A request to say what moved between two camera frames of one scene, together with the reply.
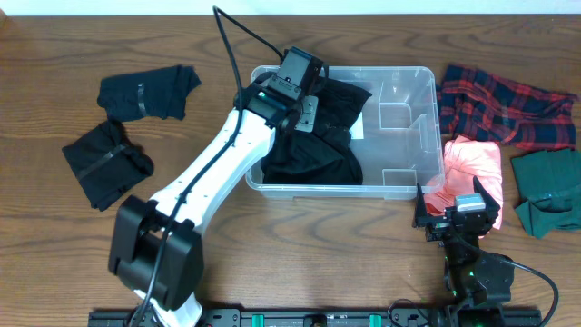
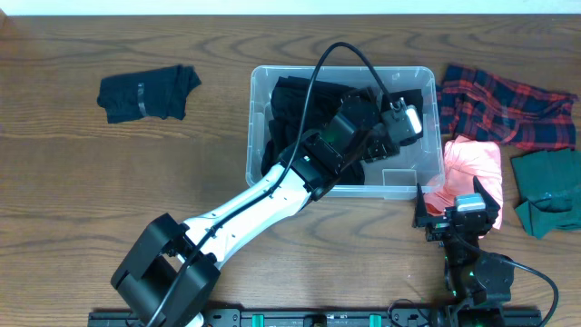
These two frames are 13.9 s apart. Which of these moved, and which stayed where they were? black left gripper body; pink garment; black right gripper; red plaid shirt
Moved: black left gripper body
Stayed: red plaid shirt; black right gripper; pink garment
